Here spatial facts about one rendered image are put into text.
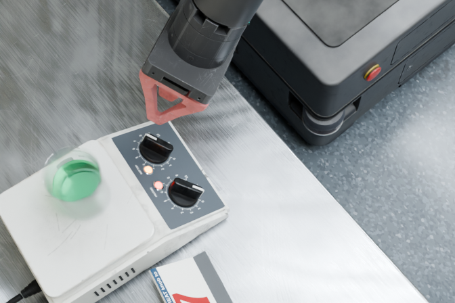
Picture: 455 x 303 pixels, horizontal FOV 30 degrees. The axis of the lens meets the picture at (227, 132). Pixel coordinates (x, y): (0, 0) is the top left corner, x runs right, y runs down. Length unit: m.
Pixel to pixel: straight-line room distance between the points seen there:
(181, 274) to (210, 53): 0.25
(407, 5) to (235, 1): 0.81
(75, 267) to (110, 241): 0.04
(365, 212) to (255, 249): 0.82
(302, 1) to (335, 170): 0.41
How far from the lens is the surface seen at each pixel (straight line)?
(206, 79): 0.74
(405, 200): 1.72
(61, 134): 0.96
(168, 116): 0.80
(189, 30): 0.72
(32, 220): 0.84
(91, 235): 0.83
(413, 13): 1.47
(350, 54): 1.42
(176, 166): 0.88
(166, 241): 0.84
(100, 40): 1.00
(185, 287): 0.87
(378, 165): 1.73
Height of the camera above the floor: 1.62
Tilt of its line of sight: 69 degrees down
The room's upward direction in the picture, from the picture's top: 5 degrees counter-clockwise
